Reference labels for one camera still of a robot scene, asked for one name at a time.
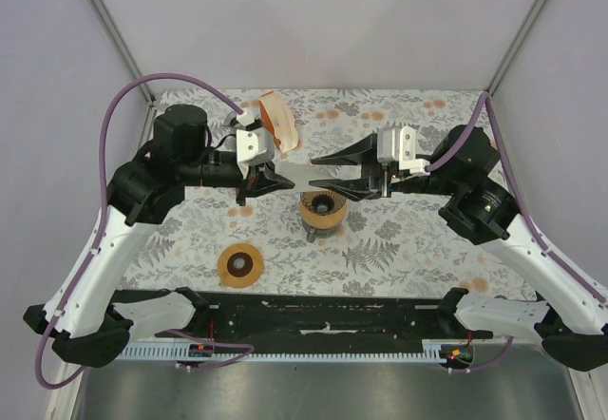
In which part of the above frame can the aluminium frame rail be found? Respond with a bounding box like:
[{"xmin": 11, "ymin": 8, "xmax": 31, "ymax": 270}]
[{"xmin": 86, "ymin": 0, "xmax": 143, "ymax": 80}]

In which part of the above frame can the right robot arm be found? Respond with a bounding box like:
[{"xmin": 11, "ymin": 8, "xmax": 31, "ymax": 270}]
[{"xmin": 312, "ymin": 124, "xmax": 607, "ymax": 372}]

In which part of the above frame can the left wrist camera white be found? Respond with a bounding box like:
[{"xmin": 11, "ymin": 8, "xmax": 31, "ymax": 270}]
[{"xmin": 236, "ymin": 108, "xmax": 275, "ymax": 166}]

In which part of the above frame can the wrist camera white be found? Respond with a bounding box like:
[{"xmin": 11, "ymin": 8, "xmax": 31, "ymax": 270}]
[
  {"xmin": 236, "ymin": 108, "xmax": 275, "ymax": 166},
  {"xmin": 376, "ymin": 125, "xmax": 429, "ymax": 176}
]

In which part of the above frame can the glass coffee server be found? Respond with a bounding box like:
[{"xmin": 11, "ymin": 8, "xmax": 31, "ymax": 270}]
[{"xmin": 303, "ymin": 222, "xmax": 342, "ymax": 243}]

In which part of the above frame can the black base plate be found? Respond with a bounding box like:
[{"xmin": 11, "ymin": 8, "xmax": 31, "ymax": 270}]
[{"xmin": 113, "ymin": 290, "xmax": 495, "ymax": 343}]

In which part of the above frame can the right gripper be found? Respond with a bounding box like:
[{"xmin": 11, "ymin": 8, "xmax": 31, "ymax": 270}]
[{"xmin": 310, "ymin": 131, "xmax": 460, "ymax": 202}]

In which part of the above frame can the ribbed glass dripper cone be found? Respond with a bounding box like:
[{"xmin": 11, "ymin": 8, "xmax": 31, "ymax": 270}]
[{"xmin": 300, "ymin": 190, "xmax": 346, "ymax": 216}]

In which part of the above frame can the floral table mat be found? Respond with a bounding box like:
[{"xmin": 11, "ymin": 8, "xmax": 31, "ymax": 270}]
[{"xmin": 120, "ymin": 89, "xmax": 535, "ymax": 300}]

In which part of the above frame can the white cable duct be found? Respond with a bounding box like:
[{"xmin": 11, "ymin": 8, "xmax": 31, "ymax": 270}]
[{"xmin": 117, "ymin": 340, "xmax": 448, "ymax": 364}]

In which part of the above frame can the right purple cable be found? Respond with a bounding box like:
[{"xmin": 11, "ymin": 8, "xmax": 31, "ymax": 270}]
[{"xmin": 427, "ymin": 90, "xmax": 608, "ymax": 375}]

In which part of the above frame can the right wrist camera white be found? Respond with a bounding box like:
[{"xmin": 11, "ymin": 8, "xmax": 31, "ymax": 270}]
[{"xmin": 376, "ymin": 125, "xmax": 429, "ymax": 176}]

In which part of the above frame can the wooden dripper ring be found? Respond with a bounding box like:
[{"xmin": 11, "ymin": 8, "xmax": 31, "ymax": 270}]
[
  {"xmin": 217, "ymin": 242, "xmax": 265, "ymax": 290},
  {"xmin": 297, "ymin": 200, "xmax": 349, "ymax": 228}
]

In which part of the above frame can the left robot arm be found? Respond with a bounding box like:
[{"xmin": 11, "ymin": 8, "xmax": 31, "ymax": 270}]
[{"xmin": 24, "ymin": 105, "xmax": 295, "ymax": 368}]

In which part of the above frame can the white paper coffee filter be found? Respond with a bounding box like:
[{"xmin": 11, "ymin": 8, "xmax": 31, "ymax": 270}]
[{"xmin": 237, "ymin": 160, "xmax": 318, "ymax": 192}]

